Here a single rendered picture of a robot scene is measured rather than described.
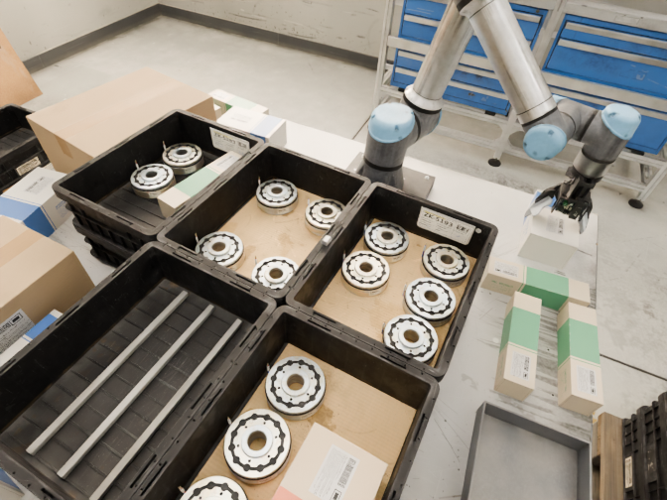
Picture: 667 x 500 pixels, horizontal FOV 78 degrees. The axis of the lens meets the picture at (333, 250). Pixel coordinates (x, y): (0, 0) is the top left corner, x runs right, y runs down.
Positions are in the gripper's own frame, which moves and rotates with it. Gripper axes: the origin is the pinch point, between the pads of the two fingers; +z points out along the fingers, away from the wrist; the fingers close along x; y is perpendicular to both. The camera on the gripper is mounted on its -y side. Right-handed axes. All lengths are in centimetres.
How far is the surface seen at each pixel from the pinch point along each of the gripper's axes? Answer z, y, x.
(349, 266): -10, 47, -43
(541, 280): 0.2, 22.4, -0.9
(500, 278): 0.8, 25.7, -10.1
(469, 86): 32, -142, -41
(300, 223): -7, 38, -59
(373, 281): -10, 49, -37
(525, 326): 0.2, 38.0, -3.0
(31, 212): -3, 61, -123
